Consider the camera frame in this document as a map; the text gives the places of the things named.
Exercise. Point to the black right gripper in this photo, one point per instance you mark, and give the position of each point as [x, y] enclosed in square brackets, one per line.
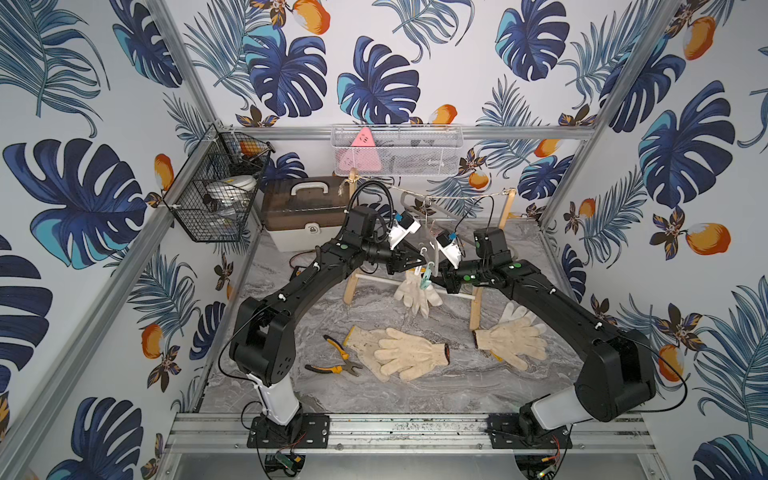
[448, 280]

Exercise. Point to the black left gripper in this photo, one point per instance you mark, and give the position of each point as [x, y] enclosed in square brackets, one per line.
[402, 260]

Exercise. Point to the beige glove red cuff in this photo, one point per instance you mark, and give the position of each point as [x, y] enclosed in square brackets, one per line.
[409, 356]

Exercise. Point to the beige glove yellow cuff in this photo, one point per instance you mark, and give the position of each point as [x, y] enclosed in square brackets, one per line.
[364, 343]

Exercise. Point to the white glove yellow cuff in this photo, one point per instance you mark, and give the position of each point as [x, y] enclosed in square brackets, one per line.
[420, 276]

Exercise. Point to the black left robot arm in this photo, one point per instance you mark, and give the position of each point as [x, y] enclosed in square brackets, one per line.
[263, 344]

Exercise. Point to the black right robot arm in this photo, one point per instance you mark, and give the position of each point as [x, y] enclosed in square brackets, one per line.
[618, 369]

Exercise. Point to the beige glove right side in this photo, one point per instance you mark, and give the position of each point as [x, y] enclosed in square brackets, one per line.
[517, 334]

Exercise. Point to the pink triangular card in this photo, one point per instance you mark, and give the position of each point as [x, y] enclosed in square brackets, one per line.
[361, 155]

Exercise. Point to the brown lidded storage box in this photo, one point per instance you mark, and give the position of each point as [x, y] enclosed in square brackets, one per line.
[302, 213]

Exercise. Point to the white object in basket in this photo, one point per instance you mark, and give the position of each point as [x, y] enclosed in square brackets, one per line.
[231, 190]

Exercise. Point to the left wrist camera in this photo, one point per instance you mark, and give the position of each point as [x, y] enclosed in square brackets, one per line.
[404, 224]

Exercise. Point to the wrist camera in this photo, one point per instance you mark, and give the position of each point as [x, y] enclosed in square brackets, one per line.
[449, 247]
[404, 224]

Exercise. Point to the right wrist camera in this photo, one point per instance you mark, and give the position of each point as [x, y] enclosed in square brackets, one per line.
[449, 247]

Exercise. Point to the clear mesh wall tray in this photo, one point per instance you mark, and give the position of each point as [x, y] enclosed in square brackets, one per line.
[408, 150]

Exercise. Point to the yellow handled pliers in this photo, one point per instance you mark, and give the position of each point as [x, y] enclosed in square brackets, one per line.
[335, 361]

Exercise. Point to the black wire basket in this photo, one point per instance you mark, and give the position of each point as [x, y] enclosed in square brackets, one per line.
[219, 154]

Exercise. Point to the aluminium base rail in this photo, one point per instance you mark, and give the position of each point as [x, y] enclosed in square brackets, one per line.
[409, 433]

